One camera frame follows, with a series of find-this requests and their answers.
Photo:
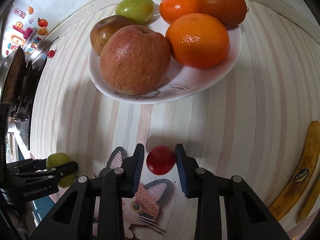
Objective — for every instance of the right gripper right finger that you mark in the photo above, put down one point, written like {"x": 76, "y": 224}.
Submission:
{"x": 247, "y": 217}

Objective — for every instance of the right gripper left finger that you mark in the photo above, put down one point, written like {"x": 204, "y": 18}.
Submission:
{"x": 72, "y": 216}

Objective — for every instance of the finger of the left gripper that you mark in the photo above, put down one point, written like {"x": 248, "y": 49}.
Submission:
{"x": 57, "y": 171}
{"x": 28, "y": 165}

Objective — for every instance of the small green fruit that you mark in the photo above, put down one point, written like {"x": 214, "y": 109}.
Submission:
{"x": 57, "y": 159}

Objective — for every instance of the red cherry tomato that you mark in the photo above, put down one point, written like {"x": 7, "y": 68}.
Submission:
{"x": 160, "y": 160}

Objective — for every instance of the large red apple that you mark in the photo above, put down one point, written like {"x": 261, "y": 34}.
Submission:
{"x": 135, "y": 60}

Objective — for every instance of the brownish red apple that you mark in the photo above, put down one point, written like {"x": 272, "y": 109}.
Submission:
{"x": 104, "y": 29}

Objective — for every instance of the green apple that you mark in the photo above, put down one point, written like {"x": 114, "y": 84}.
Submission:
{"x": 139, "y": 11}

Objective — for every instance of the large orange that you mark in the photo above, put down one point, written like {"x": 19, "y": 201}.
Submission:
{"x": 198, "y": 40}

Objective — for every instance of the small tangerine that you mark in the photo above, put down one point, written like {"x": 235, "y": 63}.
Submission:
{"x": 170, "y": 10}

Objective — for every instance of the dark orange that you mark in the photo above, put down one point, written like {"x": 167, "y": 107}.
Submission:
{"x": 229, "y": 12}

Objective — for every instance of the black stove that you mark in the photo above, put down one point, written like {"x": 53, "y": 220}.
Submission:
{"x": 23, "y": 113}

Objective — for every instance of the spotted banana with sticker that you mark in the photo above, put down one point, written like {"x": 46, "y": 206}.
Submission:
{"x": 299, "y": 181}

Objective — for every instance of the curved yellow banana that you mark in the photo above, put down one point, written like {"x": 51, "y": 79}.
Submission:
{"x": 309, "y": 203}

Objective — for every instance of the steel wok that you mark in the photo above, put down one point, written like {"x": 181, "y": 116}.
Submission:
{"x": 12, "y": 74}

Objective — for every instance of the small red fruit far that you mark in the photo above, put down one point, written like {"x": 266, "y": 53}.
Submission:
{"x": 51, "y": 53}

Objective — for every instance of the colourful fridge magnets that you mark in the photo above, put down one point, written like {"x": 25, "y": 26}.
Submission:
{"x": 23, "y": 29}

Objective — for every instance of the white oval plate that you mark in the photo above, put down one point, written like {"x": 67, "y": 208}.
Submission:
{"x": 180, "y": 82}

